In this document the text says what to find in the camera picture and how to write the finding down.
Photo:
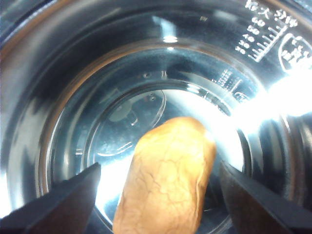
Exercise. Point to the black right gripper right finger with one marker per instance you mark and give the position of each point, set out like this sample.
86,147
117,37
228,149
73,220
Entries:
257,208

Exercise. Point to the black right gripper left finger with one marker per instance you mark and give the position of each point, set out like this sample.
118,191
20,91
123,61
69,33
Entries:
68,208

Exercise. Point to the green electric steamer pot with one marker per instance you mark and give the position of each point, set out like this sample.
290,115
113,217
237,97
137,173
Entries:
82,81

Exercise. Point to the brown potato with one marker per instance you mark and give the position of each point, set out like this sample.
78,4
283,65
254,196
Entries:
162,185

